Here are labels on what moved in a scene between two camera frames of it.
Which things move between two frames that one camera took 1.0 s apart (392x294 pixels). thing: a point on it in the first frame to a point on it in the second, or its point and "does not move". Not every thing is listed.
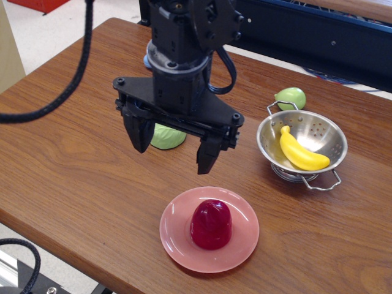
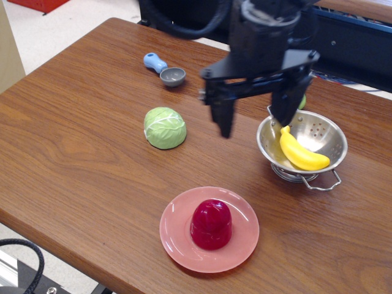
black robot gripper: (179, 101) to (258, 62)
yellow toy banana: (304, 159) does not move
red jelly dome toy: (211, 225) does not move
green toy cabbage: (167, 138) does not move
